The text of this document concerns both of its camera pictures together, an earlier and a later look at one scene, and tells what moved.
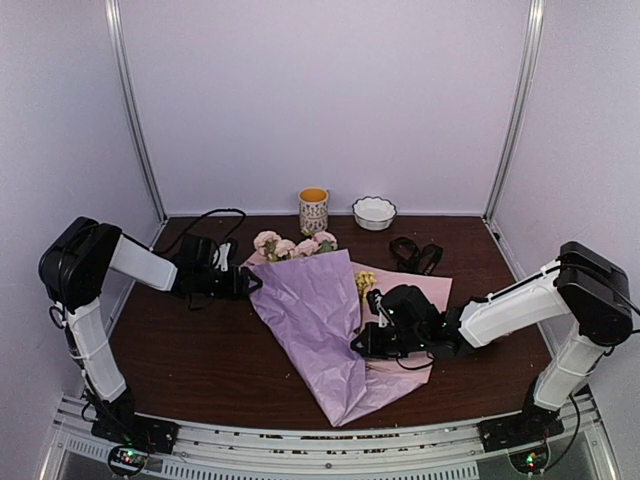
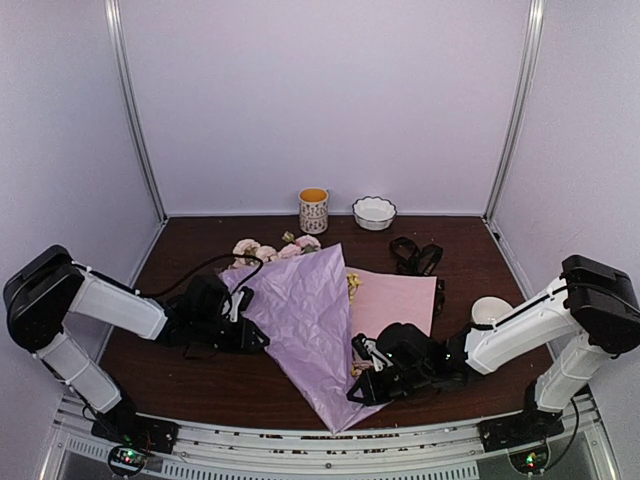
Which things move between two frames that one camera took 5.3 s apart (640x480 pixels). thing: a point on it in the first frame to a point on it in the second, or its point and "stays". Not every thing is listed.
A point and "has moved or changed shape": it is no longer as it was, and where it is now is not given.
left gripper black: x=241 y=289 to x=242 y=342
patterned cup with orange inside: x=313 y=209 stays
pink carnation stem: x=321 y=242 to x=300 y=245
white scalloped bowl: x=374 y=213 stays
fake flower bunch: x=365 y=281 to x=353 y=281
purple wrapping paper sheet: x=314 y=306 has moved or changed shape
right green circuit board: x=530 y=461 stays
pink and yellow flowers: x=270 y=244 to x=251 y=247
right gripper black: x=371 y=349 to x=374 y=394
